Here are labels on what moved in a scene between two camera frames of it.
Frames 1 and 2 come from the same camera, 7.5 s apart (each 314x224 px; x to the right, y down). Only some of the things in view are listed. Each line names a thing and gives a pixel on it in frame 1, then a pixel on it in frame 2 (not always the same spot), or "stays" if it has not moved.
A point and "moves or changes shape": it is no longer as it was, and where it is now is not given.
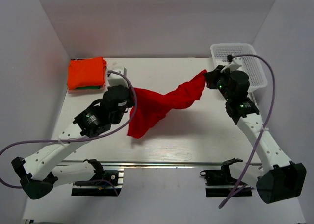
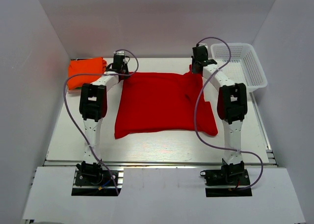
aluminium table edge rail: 155,163 stays
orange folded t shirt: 89,71 stays
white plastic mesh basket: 250,64 stays
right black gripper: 211,77 to 193,69
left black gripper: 131,102 to 126,67
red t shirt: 149,107 moves or changes shape
